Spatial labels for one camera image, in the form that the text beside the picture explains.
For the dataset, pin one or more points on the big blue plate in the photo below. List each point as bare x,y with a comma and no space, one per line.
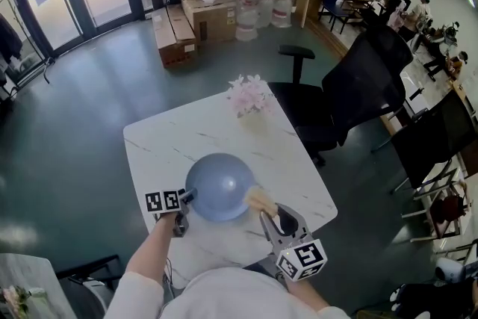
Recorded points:
220,183

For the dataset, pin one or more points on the grey padded chair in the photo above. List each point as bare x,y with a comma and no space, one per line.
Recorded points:
93,291

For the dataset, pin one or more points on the pink flowers in glass vase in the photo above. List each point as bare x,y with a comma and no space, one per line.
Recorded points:
15,300

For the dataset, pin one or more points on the blue chair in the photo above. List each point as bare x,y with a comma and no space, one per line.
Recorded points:
332,2

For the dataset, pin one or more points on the long ceiling light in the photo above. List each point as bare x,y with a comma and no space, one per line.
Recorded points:
470,0

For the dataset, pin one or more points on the white marble table black legs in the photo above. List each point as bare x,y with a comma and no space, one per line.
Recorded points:
168,145

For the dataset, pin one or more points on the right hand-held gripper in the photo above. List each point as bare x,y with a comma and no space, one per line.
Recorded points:
302,259

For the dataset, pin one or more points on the black mesh office chair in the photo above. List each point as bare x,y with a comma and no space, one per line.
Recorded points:
358,86

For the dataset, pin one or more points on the white round device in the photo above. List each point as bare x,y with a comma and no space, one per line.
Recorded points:
450,269

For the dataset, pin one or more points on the yellow sponge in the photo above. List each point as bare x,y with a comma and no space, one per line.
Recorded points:
259,199

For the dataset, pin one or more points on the black clothes rack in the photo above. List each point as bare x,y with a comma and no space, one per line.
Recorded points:
47,71

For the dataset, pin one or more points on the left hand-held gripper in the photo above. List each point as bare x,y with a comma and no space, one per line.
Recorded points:
164,201

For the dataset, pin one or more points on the grey marble side table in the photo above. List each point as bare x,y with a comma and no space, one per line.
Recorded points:
33,284

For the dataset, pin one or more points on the person's left forearm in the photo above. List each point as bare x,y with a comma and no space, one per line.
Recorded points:
149,254

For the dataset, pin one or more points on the black mesh visitor chair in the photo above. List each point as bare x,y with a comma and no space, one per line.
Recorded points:
437,142

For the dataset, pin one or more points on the metal chair brown seat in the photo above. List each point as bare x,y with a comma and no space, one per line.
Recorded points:
448,209

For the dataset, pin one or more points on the pink flowers in white vase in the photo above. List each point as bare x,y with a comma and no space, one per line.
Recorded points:
252,97

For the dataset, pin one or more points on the long flat cardboard box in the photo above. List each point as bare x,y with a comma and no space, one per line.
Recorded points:
179,37

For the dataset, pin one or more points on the dark hanging jacket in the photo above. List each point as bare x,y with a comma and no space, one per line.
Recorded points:
9,37

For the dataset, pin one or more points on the person's right forearm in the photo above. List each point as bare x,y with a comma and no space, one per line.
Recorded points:
308,291

